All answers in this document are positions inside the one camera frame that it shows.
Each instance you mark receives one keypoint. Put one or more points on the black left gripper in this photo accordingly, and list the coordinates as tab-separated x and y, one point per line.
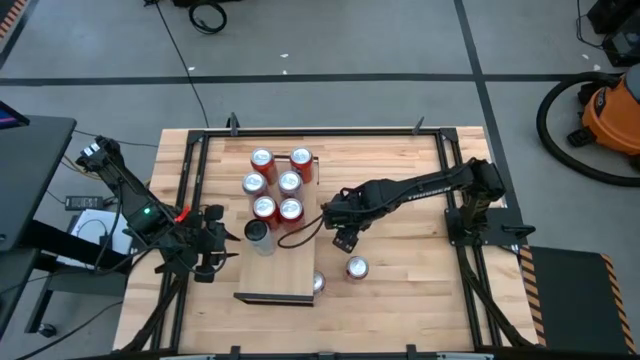
207	245

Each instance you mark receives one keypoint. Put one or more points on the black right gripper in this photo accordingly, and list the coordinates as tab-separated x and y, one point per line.
342	217

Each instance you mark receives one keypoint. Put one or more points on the red Coca-Cola can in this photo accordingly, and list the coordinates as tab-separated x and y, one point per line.
265	206
357	267
291	210

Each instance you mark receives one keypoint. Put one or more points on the white Celsius energy can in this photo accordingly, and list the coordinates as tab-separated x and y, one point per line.
257	231

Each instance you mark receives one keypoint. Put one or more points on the silver Diet Coke can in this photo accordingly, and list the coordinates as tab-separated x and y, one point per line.
290	182
254	183

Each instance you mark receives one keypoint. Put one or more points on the orange Fanta can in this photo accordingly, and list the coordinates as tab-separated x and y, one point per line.
301	157
263	159

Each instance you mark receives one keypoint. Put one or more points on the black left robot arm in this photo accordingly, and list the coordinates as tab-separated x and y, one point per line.
125	185

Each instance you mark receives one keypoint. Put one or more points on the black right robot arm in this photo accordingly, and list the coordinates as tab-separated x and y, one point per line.
425	190

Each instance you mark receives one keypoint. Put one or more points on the Star Wars Coca-Cola can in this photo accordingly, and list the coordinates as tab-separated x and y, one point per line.
319	281

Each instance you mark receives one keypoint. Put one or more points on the black table clamp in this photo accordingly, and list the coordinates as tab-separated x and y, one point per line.
232	123
234	352
411	352

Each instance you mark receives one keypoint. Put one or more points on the black power adapter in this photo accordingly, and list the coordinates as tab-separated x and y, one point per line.
84	203

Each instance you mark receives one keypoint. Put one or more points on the black caster wheel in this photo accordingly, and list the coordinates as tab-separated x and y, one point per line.
46	330

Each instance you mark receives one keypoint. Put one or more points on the black desk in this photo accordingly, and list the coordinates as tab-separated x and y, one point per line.
30	175

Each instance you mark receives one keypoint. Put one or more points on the orange shop vacuum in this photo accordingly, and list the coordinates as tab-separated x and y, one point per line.
612	117
545	130

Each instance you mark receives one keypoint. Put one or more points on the black hazard-striped floor mat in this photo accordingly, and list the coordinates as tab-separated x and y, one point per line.
575	300
11	17

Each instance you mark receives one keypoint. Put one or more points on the laptop screen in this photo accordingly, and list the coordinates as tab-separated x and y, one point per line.
10	117

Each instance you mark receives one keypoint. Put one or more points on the black equipment case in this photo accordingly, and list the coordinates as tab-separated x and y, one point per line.
617	30

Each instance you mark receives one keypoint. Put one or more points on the wooden shelf black metal frame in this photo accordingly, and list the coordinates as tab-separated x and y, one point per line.
275	275

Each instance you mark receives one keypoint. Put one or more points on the black desk leg frame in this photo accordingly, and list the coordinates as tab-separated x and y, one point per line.
75	250

